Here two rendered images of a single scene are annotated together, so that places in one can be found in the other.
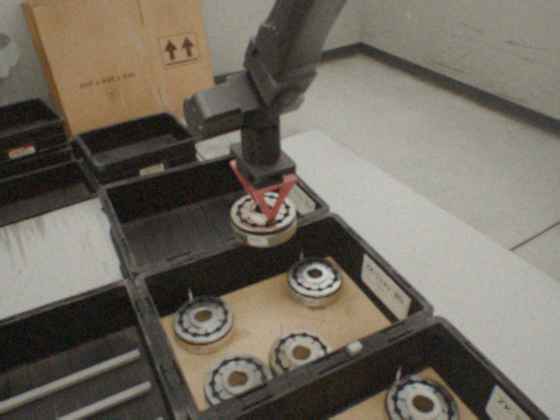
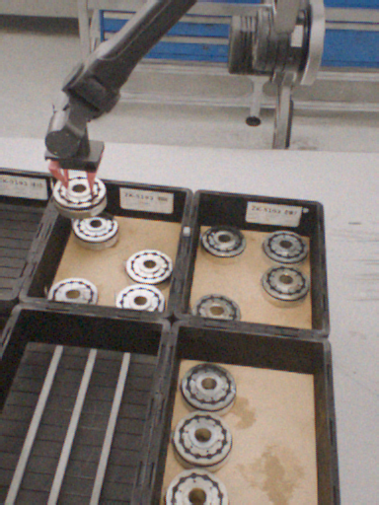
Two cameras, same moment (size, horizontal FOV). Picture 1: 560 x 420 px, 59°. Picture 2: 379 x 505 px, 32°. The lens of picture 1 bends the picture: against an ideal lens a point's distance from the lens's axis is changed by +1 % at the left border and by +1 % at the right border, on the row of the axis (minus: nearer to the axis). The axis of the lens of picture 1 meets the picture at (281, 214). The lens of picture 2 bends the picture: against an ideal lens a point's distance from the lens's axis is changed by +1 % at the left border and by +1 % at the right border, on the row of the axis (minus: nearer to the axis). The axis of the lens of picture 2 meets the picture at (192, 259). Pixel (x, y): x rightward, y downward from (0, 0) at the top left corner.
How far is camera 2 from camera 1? 88 cm
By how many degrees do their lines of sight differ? 44
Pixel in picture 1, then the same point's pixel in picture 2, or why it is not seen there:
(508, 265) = (148, 153)
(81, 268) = not seen: outside the picture
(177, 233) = not seen: outside the picture
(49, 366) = (15, 403)
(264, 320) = (98, 273)
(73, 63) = not seen: outside the picture
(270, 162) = (89, 149)
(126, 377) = (71, 363)
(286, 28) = (134, 56)
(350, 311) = (133, 231)
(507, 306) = (174, 178)
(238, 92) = (79, 109)
